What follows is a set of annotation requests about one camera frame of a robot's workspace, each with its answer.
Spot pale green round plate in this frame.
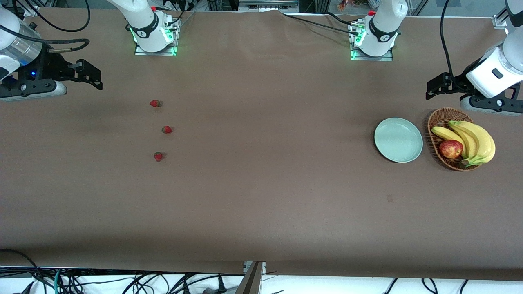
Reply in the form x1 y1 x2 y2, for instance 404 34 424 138
374 118 424 163

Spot brown wicker basket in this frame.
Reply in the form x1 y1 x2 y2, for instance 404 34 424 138
427 107 485 172

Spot small yellow banana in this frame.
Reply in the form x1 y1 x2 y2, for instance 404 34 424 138
432 126 466 147

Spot red apple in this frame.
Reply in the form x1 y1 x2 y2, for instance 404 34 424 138
439 140 464 159

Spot colourful small objects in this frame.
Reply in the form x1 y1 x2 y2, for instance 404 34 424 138
338 0 369 11

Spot table cover sheet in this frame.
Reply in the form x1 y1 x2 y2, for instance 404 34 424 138
0 7 523 281

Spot thick black gripper cable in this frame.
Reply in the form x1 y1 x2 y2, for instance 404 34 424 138
440 0 455 81
0 24 91 54

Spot thin black cable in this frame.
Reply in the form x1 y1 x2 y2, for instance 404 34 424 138
24 0 91 33

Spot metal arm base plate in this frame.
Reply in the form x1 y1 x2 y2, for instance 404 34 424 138
134 18 177 56
350 22 394 62

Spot thick black floor cable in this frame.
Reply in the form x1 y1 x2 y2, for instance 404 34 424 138
0 248 45 286

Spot grey metal frame rail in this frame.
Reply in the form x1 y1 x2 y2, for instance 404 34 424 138
239 0 299 13

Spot aluminium frame post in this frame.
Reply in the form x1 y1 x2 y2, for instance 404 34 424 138
235 261 266 294

